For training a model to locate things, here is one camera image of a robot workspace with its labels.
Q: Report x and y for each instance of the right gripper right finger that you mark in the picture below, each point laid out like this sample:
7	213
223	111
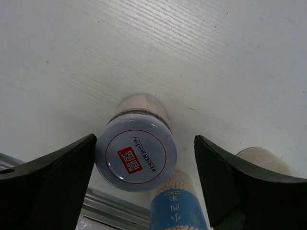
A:
240	195

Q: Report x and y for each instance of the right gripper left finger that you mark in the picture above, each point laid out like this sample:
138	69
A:
48	192

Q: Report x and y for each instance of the grey lid spice jar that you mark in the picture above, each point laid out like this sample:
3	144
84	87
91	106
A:
136	152

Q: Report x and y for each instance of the steel lid white grain jar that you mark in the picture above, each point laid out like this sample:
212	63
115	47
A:
265	159

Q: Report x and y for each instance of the aluminium table frame rail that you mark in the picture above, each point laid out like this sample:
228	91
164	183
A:
101	207

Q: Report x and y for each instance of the blue label sago jar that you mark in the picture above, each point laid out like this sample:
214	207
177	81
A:
175	206

